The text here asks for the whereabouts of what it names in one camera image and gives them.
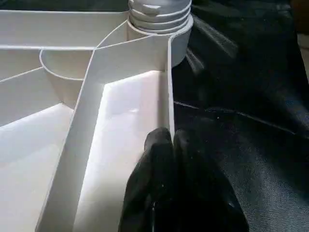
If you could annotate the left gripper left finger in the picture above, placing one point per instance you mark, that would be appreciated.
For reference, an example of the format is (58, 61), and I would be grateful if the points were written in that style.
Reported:
(149, 193)

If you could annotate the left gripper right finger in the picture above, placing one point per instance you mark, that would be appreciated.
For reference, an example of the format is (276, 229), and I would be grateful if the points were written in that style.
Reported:
(203, 193)

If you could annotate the white plastic table top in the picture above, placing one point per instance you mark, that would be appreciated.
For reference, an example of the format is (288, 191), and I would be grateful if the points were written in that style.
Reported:
(72, 121)

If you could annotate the white plastic table leg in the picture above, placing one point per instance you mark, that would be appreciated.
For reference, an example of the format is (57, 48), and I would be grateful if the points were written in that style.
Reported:
(159, 14)

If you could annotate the black work mat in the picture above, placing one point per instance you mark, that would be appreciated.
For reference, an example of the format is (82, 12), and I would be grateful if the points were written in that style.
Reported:
(251, 121)

